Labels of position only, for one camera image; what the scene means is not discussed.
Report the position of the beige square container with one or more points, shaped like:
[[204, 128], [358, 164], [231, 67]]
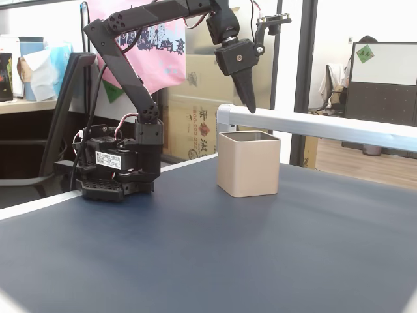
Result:
[[247, 166]]

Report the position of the cardboard box with small print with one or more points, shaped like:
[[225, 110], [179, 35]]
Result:
[[202, 75]]

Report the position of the plain cardboard box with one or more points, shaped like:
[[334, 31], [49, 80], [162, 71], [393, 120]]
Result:
[[195, 42]]

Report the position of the pink bag with skyline print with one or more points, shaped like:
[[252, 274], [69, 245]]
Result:
[[169, 65]]

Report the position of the cardboard box with red print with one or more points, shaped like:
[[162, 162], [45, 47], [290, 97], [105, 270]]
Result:
[[182, 130]]

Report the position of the grey office chair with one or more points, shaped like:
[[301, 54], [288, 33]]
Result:
[[332, 88]]

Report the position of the narrow cardboard box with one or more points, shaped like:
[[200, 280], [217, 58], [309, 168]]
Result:
[[311, 153]]

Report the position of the green square sticker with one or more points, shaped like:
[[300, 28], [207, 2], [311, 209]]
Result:
[[365, 53]]

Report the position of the green triangular tag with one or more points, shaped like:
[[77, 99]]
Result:
[[112, 91]]

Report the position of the person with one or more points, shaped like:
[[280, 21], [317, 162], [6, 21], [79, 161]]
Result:
[[368, 39]]

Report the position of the dark cubicle partition with whiteboard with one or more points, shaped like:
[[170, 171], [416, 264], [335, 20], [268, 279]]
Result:
[[381, 101]]

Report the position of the pink bin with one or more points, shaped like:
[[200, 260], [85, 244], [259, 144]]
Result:
[[371, 150]]

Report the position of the light blue tissue box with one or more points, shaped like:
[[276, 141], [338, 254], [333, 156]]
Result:
[[62, 55]]

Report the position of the white crumpled paper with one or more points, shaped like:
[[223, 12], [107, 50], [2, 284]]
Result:
[[40, 75]]

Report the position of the wooden desk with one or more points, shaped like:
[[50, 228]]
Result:
[[26, 106]]

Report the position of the black can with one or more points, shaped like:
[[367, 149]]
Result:
[[6, 78]]

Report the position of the grey frame post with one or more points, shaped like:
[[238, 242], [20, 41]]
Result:
[[275, 81]]

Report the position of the black frame post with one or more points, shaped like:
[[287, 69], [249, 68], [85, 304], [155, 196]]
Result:
[[304, 65]]

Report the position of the aluminium rail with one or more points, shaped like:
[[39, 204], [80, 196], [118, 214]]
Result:
[[309, 125]]

